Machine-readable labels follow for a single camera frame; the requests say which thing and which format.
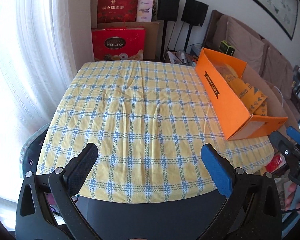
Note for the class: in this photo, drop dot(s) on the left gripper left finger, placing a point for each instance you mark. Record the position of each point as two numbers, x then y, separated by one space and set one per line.
45 208

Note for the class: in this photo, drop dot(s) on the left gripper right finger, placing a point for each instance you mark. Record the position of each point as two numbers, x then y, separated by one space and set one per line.
252 207

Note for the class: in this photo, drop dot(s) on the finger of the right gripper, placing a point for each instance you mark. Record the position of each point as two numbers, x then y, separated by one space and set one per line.
294 134
289 148

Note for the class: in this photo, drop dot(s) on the orange patterned towel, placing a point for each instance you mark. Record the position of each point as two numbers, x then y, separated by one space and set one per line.
252 98

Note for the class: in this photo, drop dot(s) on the person's right hand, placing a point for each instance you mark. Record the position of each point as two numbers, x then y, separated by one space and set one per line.
291 190

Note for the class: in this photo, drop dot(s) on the orange cardboard box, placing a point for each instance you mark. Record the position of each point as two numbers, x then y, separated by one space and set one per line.
235 120

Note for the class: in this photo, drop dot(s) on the beige sofa cushion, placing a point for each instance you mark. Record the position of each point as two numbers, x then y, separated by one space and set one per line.
246 42
277 70

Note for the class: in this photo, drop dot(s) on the clear box with yellow lid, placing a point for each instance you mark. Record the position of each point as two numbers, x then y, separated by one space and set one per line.
225 70

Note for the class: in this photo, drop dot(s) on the green black portable device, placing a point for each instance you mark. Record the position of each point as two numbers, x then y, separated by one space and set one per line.
226 48

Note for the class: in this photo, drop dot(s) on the white box of clutter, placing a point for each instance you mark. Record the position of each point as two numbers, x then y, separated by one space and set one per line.
184 58

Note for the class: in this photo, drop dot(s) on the yellow blue checkered tablecloth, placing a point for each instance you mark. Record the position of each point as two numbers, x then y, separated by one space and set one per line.
149 122

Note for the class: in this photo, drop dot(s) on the right black speaker on stand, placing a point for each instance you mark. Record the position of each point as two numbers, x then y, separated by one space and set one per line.
194 14

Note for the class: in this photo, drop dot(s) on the black speaker on stand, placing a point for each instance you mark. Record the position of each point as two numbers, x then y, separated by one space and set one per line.
167 10
194 14

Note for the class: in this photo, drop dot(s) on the large brown carton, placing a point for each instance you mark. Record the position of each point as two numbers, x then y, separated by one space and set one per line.
151 37

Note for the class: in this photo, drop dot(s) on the left black speaker on stand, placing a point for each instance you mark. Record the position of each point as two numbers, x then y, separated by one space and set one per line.
167 10

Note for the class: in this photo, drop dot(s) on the pink white tissue pack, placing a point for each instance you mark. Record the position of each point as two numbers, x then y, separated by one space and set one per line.
144 11

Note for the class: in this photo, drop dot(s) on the white sheer curtain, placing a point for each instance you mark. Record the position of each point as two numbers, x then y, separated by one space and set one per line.
43 44

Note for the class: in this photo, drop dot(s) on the red chocolate collection gift bag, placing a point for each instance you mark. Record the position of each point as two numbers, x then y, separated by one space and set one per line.
118 43

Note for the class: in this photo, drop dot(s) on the red tea gift bag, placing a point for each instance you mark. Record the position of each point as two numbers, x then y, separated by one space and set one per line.
109 11

